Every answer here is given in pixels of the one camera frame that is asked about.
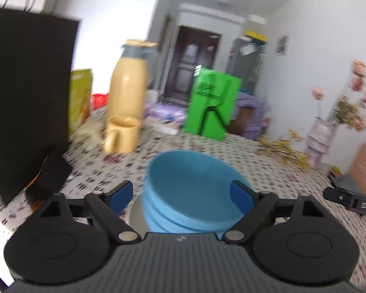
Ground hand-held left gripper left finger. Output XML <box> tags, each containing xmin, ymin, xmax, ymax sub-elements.
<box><xmin>24</xmin><ymin>181</ymin><xmax>141</xmax><ymax>245</ymax></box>

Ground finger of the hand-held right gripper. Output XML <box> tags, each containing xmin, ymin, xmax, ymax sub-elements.
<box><xmin>323</xmin><ymin>187</ymin><xmax>353</xmax><ymax>206</ymax></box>

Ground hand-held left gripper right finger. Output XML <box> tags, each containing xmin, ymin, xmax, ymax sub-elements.
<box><xmin>222</xmin><ymin>180</ymin><xmax>342</xmax><ymax>245</ymax></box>

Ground cream plate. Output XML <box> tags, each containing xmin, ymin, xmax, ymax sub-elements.
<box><xmin>129</xmin><ymin>196</ymin><xmax>148</xmax><ymax>234</ymax></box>

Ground grey folded cloth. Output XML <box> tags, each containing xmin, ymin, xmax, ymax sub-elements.
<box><xmin>329</xmin><ymin>171</ymin><xmax>362</xmax><ymax>190</ymax></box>

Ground calligraphy printed tablecloth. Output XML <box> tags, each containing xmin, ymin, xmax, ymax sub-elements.
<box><xmin>0</xmin><ymin>107</ymin><xmax>366</xmax><ymax>284</ymax></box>

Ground pink textured vase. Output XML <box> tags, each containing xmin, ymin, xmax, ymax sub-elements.
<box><xmin>303</xmin><ymin>117</ymin><xmax>339</xmax><ymax>169</ymax></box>

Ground yellow mug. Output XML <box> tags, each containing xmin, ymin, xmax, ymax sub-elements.
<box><xmin>104</xmin><ymin>116</ymin><xmax>141</xmax><ymax>154</ymax></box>

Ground yellow flower branch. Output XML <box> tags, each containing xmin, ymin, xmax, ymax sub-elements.
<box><xmin>258</xmin><ymin>130</ymin><xmax>312</xmax><ymax>168</ymax></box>

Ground cream rubber gloves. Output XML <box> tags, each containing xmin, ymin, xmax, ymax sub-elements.
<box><xmin>73</xmin><ymin>118</ymin><xmax>107</xmax><ymax>144</ymax></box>

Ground white printed box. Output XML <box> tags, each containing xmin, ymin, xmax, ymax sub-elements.
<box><xmin>152</xmin><ymin>119</ymin><xmax>181</xmax><ymax>136</ymax></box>

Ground bunch of dried roses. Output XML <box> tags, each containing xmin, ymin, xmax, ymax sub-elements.
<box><xmin>311</xmin><ymin>59</ymin><xmax>366</xmax><ymax>132</ymax></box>

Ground small orange object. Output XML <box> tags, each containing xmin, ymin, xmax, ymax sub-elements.
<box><xmin>27</xmin><ymin>159</ymin><xmax>49</xmax><ymax>189</ymax></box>

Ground purple garment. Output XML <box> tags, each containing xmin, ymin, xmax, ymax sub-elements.
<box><xmin>232</xmin><ymin>91</ymin><xmax>269</xmax><ymax>141</ymax></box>

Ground green paper bag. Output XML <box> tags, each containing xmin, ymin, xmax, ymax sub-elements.
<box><xmin>184</xmin><ymin>68</ymin><xmax>243</xmax><ymax>141</ymax></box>

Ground red plastic bag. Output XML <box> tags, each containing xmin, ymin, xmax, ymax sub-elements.
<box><xmin>91</xmin><ymin>93</ymin><xmax>109</xmax><ymax>112</ymax></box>

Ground purple plastic packet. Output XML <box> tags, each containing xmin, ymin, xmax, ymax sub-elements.
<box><xmin>145</xmin><ymin>102</ymin><xmax>190</xmax><ymax>126</ymax></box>

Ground yellow green snack box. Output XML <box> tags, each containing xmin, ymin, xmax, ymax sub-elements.
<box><xmin>69</xmin><ymin>69</ymin><xmax>93</xmax><ymax>136</ymax></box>

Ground yellow thermos jug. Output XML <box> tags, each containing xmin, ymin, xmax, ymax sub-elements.
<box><xmin>107</xmin><ymin>40</ymin><xmax>157</xmax><ymax>123</ymax></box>

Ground grey refrigerator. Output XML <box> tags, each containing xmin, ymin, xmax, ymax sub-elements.
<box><xmin>226</xmin><ymin>37</ymin><xmax>267</xmax><ymax>90</ymax></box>

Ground black paper bag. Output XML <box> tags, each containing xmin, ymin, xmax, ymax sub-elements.
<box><xmin>0</xmin><ymin>0</ymin><xmax>80</xmax><ymax>205</ymax></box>

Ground dark brown entrance door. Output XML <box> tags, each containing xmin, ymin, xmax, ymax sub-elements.
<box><xmin>165</xmin><ymin>26</ymin><xmax>222</xmax><ymax>104</ymax></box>

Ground white paper sheet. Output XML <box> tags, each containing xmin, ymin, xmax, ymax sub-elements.
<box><xmin>237</xmin><ymin>43</ymin><xmax>257</xmax><ymax>56</ymax></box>

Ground wooden interior door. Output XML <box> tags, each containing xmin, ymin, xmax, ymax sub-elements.
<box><xmin>154</xmin><ymin>15</ymin><xmax>173</xmax><ymax>90</ymax></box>

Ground grey wall panel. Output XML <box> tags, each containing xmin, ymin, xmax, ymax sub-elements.
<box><xmin>276</xmin><ymin>35</ymin><xmax>289</xmax><ymax>55</ymax></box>

